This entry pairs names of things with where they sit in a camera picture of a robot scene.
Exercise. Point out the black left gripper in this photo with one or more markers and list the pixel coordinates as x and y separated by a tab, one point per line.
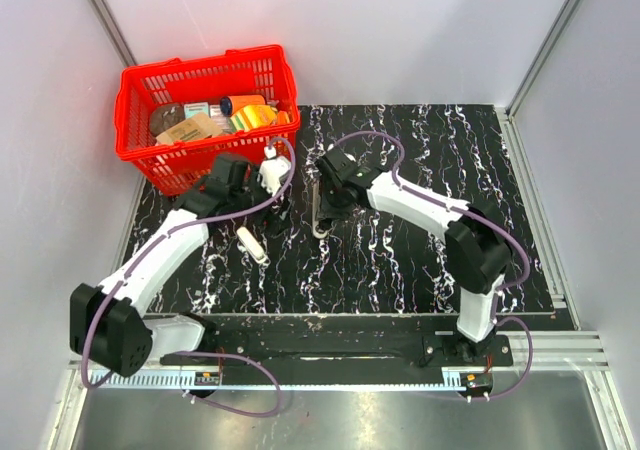
275	224

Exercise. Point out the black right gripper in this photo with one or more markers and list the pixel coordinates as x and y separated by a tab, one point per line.
326	211

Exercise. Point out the white stapler top cover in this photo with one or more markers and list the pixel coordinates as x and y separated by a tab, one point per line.
252	246

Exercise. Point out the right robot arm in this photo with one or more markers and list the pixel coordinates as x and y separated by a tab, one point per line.
476	254

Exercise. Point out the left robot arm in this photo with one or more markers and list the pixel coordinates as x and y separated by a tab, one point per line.
107	324

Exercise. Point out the yellow green box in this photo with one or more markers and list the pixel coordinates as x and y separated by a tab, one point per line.
253	117

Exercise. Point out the brown cardboard package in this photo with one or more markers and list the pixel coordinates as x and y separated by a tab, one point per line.
196	128

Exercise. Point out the orange blue-capped bottle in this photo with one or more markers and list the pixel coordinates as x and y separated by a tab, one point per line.
229	105

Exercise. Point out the teal label small box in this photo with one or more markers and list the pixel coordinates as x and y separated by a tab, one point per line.
193	109

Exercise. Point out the red plastic basket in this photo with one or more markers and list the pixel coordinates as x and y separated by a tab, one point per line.
172	169

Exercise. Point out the dark round pouch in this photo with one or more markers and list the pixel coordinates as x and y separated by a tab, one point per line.
165	117

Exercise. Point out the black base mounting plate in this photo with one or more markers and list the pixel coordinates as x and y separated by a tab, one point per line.
332	350

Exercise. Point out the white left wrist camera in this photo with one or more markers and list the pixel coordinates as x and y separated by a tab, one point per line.
273	171

